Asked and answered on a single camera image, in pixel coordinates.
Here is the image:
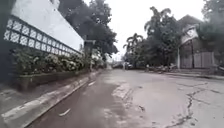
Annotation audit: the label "low planter wall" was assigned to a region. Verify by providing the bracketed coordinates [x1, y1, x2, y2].
[16, 68, 93, 92]

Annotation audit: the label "dark tree beside house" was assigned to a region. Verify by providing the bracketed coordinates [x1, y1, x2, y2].
[198, 0, 224, 57]

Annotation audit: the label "vehicle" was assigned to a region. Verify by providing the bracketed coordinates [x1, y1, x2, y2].
[123, 61, 134, 70]

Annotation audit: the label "large leafy trees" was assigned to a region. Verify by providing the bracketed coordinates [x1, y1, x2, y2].
[58, 0, 119, 62]

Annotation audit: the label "palm tree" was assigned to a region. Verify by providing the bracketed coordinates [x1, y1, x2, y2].
[122, 32, 145, 69]

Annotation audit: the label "raised pavement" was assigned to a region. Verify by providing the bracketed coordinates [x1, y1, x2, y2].
[146, 68, 224, 81]

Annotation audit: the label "flowering bushes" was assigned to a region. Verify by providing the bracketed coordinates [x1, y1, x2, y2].
[13, 48, 104, 76]

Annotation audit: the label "pale concrete kerb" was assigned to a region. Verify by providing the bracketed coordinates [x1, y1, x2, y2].
[0, 69, 105, 128]

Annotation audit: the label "cracked grey concrete road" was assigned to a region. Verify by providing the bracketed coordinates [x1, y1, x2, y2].
[26, 68, 224, 128]

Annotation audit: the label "grey concrete sidewalk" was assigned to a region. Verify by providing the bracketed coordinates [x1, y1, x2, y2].
[0, 69, 101, 128]

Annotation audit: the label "gate pillar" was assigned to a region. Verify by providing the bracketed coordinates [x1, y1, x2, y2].
[83, 39, 97, 68]

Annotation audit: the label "white building with lattice fence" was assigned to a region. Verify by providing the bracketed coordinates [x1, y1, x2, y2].
[3, 0, 86, 58]

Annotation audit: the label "house with gate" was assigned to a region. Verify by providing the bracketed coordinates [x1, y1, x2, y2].
[176, 13, 218, 70]

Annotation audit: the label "tall broad-leaved tree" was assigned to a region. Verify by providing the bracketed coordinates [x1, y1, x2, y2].
[143, 5, 183, 68]

